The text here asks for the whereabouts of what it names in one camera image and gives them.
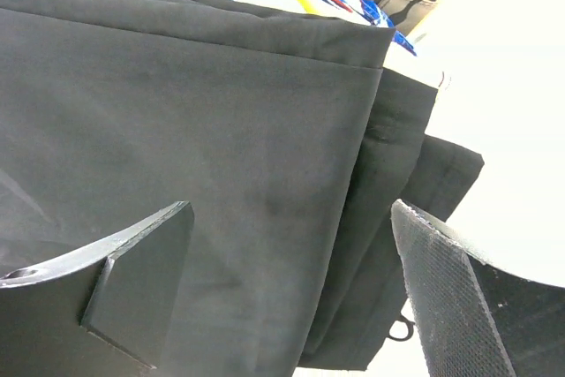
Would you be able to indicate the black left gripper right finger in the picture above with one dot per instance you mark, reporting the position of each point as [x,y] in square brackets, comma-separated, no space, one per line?
[473,318]

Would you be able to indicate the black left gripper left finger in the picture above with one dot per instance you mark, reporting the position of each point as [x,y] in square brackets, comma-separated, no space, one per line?
[101,310]

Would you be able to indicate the black trousers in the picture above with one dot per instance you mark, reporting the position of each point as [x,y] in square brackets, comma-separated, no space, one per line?
[287,134]

